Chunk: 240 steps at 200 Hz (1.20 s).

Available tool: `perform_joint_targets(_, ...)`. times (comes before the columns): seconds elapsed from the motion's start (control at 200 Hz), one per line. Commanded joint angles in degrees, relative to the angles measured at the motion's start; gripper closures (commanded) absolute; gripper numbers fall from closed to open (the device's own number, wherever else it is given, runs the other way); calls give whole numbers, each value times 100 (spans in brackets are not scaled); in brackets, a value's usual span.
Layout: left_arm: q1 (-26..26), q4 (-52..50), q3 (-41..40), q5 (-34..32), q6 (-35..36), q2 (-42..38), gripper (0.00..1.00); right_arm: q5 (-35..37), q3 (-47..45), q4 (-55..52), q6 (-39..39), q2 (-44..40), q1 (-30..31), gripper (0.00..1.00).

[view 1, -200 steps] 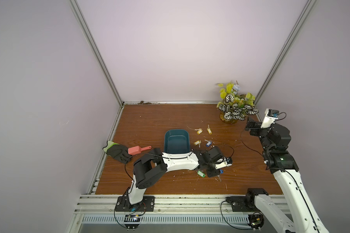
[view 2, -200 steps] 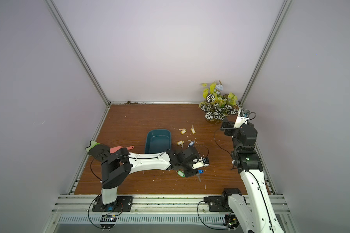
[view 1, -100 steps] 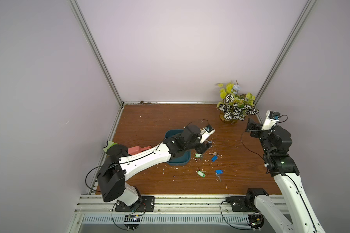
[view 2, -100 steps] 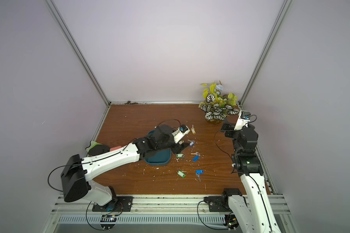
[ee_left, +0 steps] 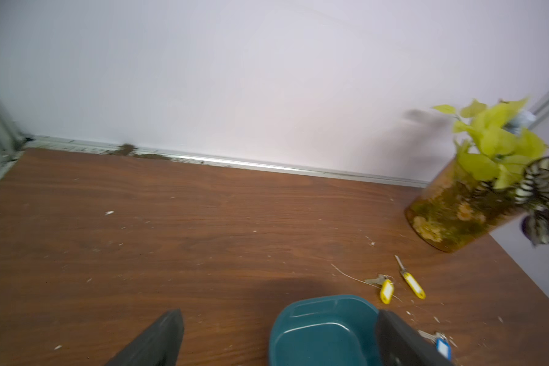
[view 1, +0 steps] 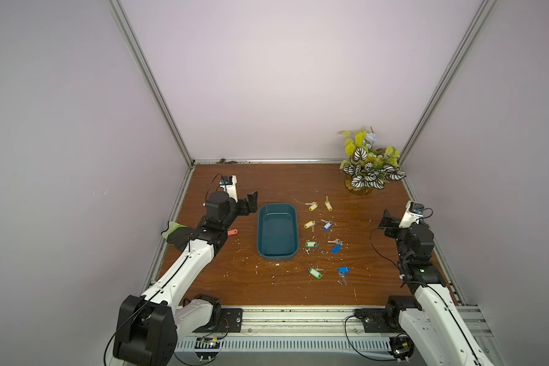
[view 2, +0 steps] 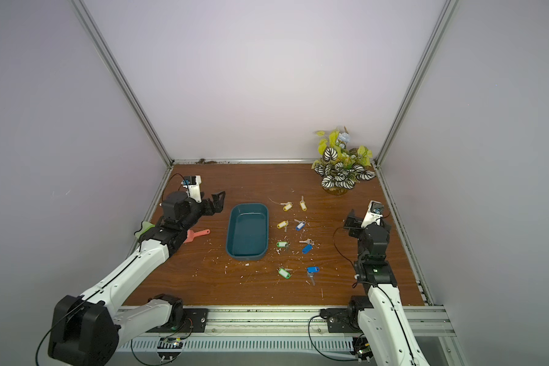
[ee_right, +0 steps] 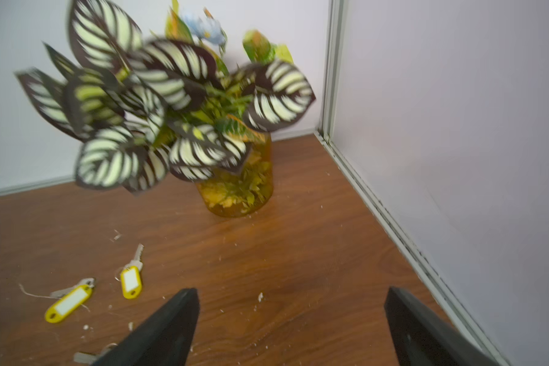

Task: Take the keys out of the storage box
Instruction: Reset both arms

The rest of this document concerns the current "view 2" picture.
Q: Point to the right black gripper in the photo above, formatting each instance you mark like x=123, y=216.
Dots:
x=355, y=227

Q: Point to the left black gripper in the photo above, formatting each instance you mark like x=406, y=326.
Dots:
x=217, y=207

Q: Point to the teal plastic storage box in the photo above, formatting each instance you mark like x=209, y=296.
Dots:
x=247, y=233

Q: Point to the blue tag key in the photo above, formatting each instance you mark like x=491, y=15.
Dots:
x=311, y=272
x=308, y=245
x=300, y=225

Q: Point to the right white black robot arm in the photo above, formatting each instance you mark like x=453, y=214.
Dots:
x=380, y=314

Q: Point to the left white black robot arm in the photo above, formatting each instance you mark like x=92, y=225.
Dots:
x=87, y=329

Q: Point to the pink eraser block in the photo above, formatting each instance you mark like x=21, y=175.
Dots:
x=192, y=235

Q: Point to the artificial potted plant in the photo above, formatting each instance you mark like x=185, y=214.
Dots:
x=340, y=167

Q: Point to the black green work glove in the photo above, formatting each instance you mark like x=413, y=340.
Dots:
x=144, y=227

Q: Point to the right controller board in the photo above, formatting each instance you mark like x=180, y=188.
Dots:
x=362, y=349

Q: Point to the controller board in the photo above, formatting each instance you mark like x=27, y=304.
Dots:
x=362, y=349
x=168, y=349

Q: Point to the left controller board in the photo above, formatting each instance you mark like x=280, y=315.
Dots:
x=168, y=349

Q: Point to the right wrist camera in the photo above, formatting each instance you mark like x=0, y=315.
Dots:
x=374, y=214

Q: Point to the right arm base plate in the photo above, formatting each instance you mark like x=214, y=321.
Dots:
x=340, y=320

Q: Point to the aluminium front rail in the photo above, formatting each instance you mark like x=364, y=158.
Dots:
x=299, y=320

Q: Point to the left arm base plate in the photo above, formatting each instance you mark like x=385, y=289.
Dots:
x=194, y=320

